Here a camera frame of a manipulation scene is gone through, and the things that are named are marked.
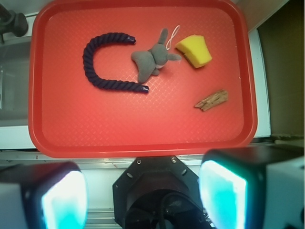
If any dark blue rope piece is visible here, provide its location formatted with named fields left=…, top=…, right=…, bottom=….
left=82, top=32, right=150, bottom=94

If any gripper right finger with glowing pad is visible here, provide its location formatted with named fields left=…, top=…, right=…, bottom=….
left=199, top=146, right=305, bottom=229

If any brown wood chip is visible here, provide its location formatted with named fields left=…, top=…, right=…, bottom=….
left=194, top=90, right=228, bottom=112

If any grey plush bunny toy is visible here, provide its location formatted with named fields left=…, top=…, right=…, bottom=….
left=131, top=25, right=182, bottom=83

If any yellow sponge wedge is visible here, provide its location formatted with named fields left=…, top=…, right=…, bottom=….
left=175, top=34, right=213, bottom=68

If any red plastic tray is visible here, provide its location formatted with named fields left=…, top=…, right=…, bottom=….
left=29, top=0, right=257, bottom=158

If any black octagonal mount plate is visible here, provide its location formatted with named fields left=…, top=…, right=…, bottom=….
left=112, top=156, right=211, bottom=229

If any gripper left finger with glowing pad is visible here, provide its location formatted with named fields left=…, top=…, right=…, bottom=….
left=0, top=162, right=89, bottom=229

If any black clamp knob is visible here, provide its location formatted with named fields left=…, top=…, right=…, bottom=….
left=0, top=4, right=29, bottom=44

